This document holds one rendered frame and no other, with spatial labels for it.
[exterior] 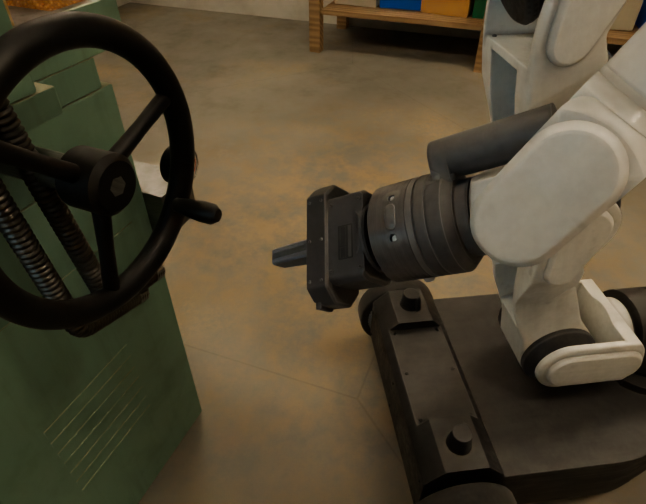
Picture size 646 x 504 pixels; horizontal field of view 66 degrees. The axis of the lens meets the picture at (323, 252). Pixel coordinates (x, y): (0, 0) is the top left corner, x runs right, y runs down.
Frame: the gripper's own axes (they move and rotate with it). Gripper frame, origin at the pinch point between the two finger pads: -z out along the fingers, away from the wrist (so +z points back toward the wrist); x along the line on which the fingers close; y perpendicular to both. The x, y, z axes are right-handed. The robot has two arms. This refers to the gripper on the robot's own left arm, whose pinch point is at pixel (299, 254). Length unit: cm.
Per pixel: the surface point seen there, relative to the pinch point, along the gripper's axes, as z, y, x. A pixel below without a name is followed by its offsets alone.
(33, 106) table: -15.6, 21.2, 12.8
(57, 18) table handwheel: -3.5, 25.0, 14.0
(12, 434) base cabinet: -44.7, 6.6, -19.1
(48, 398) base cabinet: -44.8, 2.5, -14.5
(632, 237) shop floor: 18, -156, 36
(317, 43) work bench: -130, -173, 195
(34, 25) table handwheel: -3.5, 26.4, 12.5
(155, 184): -35.6, -5.8, 19.1
